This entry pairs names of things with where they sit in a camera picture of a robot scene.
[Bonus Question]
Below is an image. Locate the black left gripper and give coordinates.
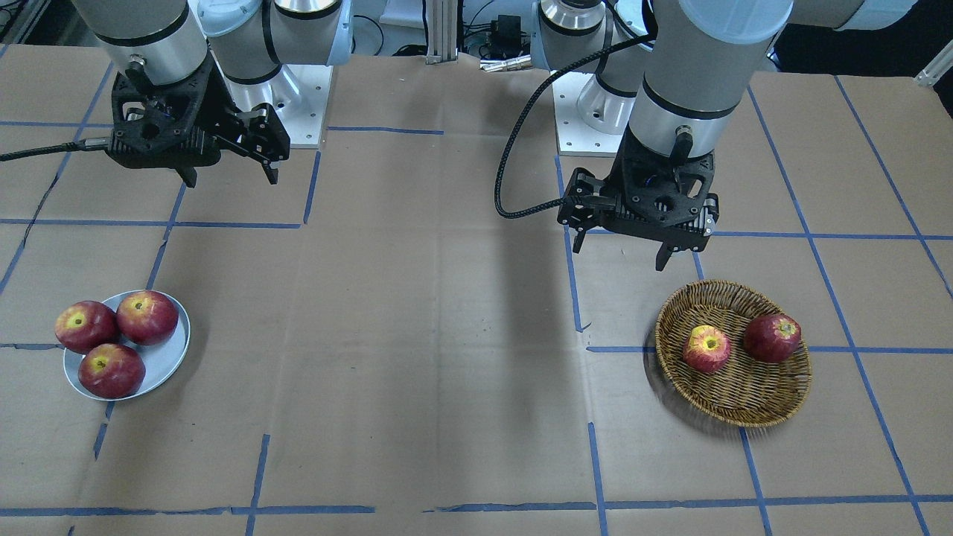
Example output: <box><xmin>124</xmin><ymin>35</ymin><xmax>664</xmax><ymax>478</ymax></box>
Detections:
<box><xmin>558</xmin><ymin>128</ymin><xmax>719</xmax><ymax>272</ymax></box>

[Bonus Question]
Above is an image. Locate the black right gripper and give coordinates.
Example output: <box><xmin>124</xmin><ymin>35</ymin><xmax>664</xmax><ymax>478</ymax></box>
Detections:
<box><xmin>105</xmin><ymin>57</ymin><xmax>290</xmax><ymax>188</ymax></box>

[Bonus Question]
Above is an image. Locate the yellow-red apple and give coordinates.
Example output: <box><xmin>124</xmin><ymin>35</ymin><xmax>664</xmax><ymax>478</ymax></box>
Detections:
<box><xmin>682</xmin><ymin>325</ymin><xmax>733</xmax><ymax>374</ymax></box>

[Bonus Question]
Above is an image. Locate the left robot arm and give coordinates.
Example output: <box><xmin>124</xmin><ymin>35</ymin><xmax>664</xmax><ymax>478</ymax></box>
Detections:
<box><xmin>497</xmin><ymin>1</ymin><xmax>913</xmax><ymax>270</ymax></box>

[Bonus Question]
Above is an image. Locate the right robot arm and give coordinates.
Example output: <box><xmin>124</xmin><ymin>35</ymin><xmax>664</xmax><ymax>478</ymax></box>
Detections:
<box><xmin>74</xmin><ymin>1</ymin><xmax>353</xmax><ymax>188</ymax></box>

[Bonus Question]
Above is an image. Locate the dark red apple in basket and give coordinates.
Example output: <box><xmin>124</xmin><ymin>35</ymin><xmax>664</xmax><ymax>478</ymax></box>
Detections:
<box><xmin>742</xmin><ymin>313</ymin><xmax>801</xmax><ymax>363</ymax></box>

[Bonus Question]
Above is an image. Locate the red apple on plate back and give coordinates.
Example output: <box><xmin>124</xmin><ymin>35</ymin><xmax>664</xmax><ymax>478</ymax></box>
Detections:
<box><xmin>116</xmin><ymin>290</ymin><xmax>179</xmax><ymax>346</ymax></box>

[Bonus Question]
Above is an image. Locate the red apple on plate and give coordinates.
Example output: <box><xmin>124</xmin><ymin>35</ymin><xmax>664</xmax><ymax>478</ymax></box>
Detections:
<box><xmin>116</xmin><ymin>290</ymin><xmax>179</xmax><ymax>346</ymax></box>
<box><xmin>54</xmin><ymin>301</ymin><xmax>121</xmax><ymax>355</ymax></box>
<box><xmin>78</xmin><ymin>343</ymin><xmax>146</xmax><ymax>400</ymax></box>

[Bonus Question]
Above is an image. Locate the light blue plate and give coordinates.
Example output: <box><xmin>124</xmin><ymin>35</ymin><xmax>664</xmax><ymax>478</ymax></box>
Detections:
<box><xmin>63</xmin><ymin>290</ymin><xmax>191</xmax><ymax>401</ymax></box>

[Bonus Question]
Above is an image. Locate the red apple on plate front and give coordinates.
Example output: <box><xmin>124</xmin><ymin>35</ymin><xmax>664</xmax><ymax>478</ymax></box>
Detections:
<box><xmin>78</xmin><ymin>343</ymin><xmax>146</xmax><ymax>400</ymax></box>

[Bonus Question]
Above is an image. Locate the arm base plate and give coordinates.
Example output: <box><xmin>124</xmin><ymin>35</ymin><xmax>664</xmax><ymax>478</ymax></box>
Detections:
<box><xmin>226</xmin><ymin>65</ymin><xmax>334</xmax><ymax>149</ymax></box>
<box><xmin>552</xmin><ymin>72</ymin><xmax>634</xmax><ymax>157</ymax></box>

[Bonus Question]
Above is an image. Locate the black braided cable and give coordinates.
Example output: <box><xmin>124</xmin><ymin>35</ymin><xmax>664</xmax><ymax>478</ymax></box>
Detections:
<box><xmin>0</xmin><ymin>138</ymin><xmax>112</xmax><ymax>163</ymax></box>
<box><xmin>495</xmin><ymin>33</ymin><xmax>657</xmax><ymax>220</ymax></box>

